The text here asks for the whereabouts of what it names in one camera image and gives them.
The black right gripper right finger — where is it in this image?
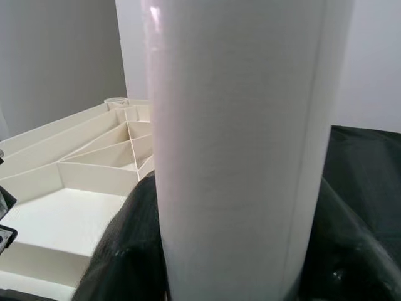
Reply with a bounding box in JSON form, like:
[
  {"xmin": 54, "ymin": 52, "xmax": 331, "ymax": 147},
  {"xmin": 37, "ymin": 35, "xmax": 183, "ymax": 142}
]
[{"xmin": 302, "ymin": 180, "xmax": 401, "ymax": 301}]

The white plastic table top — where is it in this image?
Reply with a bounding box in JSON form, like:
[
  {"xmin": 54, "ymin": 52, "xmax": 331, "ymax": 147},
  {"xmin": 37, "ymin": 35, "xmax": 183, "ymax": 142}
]
[{"xmin": 0, "ymin": 97, "xmax": 157, "ymax": 297}]

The white plastic table leg tube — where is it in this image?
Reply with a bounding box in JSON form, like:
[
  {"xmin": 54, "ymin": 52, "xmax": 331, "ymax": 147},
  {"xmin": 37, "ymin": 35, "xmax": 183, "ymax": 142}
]
[{"xmin": 141, "ymin": 0, "xmax": 355, "ymax": 301}]

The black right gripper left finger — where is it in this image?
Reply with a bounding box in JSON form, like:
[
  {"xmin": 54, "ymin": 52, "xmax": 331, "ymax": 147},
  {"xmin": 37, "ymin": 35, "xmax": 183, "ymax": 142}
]
[{"xmin": 75, "ymin": 175, "xmax": 169, "ymax": 301}]

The black table cloth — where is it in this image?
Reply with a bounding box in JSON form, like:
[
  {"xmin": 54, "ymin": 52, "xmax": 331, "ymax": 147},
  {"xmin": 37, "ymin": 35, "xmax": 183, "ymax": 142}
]
[{"xmin": 322, "ymin": 124, "xmax": 401, "ymax": 273}]

